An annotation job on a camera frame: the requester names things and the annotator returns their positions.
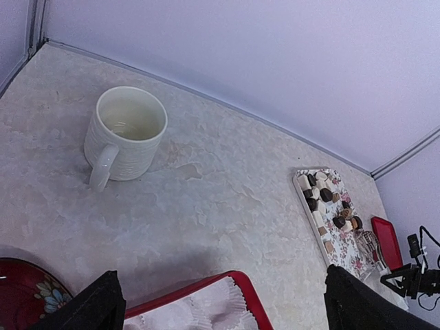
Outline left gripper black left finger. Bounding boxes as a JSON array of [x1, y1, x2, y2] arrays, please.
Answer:
[[32, 271, 127, 329]]

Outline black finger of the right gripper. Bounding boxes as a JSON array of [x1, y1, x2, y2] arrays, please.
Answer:
[[380, 264, 418, 298]]

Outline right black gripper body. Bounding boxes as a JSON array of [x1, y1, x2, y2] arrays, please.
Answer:
[[415, 269, 440, 296]]

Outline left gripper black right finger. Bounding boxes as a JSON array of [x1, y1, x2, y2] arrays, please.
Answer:
[[324, 265, 437, 330]]

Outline red box lid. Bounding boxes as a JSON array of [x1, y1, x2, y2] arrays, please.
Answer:
[[371, 217, 404, 270]]

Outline metal serving tongs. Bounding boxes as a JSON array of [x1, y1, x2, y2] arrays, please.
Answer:
[[355, 229, 387, 273]]

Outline red chocolate box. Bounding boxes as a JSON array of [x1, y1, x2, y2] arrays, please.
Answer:
[[123, 271, 273, 329]]

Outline red floral round tin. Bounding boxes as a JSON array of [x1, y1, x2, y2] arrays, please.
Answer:
[[1, 257, 73, 329]]

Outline floral rectangular tray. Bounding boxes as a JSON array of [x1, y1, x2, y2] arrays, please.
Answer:
[[291, 168, 374, 281]]

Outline cream ceramic mug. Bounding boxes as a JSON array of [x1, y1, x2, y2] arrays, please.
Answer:
[[84, 86, 168, 192]]

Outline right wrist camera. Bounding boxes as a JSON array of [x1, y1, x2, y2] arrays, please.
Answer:
[[407, 234, 421, 259]]

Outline right aluminium frame post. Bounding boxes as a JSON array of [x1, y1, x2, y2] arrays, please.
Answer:
[[371, 126, 440, 180]]

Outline aluminium frame post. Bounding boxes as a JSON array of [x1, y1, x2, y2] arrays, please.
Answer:
[[371, 126, 440, 180], [0, 0, 49, 94]]

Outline left aluminium frame post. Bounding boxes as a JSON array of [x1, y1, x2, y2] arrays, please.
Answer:
[[0, 0, 49, 94]]

